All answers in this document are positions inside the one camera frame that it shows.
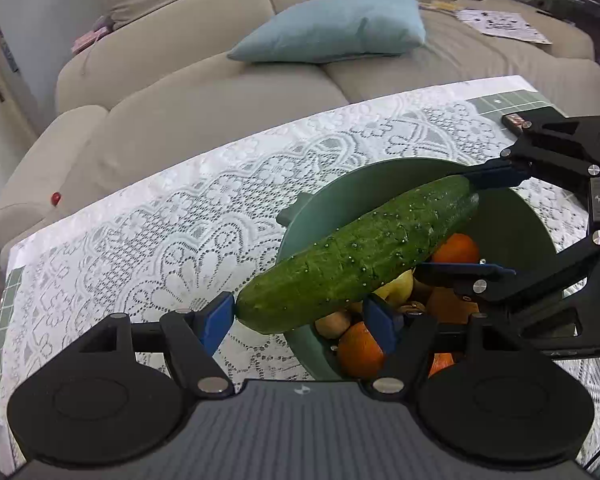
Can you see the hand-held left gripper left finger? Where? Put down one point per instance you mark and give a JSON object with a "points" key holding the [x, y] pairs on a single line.
{"points": [[215, 320]]}

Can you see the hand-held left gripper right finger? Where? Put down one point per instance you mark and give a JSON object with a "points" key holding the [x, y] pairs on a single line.
{"points": [[380, 324]]}

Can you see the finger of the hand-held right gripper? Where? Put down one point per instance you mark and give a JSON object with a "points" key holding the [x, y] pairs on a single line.
{"points": [[460, 273], [497, 176]]}

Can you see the orange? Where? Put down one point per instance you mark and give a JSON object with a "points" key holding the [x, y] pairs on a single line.
{"points": [[440, 363], [360, 352], [447, 306], [455, 250]]}

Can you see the small brown kiwi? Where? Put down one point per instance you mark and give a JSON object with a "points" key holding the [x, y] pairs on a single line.
{"points": [[332, 324]]}

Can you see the green colander bowl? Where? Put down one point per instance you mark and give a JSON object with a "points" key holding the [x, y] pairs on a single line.
{"points": [[510, 230]]}

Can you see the green cucumber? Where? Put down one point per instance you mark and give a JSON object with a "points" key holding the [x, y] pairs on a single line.
{"points": [[355, 255]]}

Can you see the white lace tablecloth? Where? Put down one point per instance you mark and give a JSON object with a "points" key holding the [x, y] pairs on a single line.
{"points": [[180, 210]]}

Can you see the printed paper sheet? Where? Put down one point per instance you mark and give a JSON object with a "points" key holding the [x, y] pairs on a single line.
{"points": [[500, 22]]}

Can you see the yellow booklet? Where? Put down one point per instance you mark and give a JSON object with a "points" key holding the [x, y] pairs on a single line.
{"points": [[437, 6]]}

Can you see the small red ball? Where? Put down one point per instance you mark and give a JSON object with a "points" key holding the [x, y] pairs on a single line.
{"points": [[56, 198]]}

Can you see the light blue pillow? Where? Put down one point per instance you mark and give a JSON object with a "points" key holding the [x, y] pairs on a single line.
{"points": [[330, 25]]}

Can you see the beige sofa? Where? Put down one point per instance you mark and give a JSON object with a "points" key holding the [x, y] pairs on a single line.
{"points": [[180, 85]]}

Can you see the white door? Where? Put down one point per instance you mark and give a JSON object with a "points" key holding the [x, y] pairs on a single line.
{"points": [[5, 110]]}

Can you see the pink box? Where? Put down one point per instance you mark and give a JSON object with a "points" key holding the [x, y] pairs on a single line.
{"points": [[87, 40]]}

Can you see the small wall poster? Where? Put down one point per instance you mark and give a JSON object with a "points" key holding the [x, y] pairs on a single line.
{"points": [[5, 42]]}

